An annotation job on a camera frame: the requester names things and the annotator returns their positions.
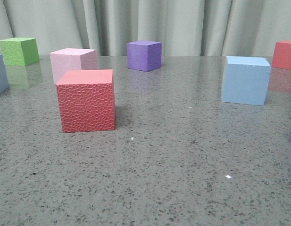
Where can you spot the red textured foam cube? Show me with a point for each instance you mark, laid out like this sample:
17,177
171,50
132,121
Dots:
86,100

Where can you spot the grey curtain backdrop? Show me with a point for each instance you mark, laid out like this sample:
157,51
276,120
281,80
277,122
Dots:
185,27

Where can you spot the purple foam cube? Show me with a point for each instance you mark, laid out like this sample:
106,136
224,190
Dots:
144,55

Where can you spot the green foam cube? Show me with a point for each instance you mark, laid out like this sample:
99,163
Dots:
19,51

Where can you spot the light blue foam cube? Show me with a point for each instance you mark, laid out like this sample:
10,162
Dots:
245,80

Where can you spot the pink foam cube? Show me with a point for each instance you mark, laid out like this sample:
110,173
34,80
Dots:
72,59

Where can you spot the red foam cube right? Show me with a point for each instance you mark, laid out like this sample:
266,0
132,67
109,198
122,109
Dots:
282,55

